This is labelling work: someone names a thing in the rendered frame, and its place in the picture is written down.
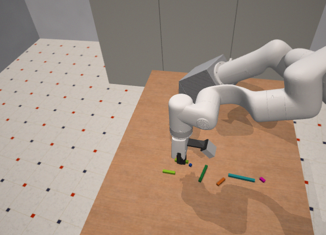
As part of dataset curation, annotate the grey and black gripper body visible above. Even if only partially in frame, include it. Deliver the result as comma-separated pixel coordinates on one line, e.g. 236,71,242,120
171,134,192,160

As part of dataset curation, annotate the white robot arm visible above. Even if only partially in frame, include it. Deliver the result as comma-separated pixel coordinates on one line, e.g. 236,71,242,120
169,40,326,138

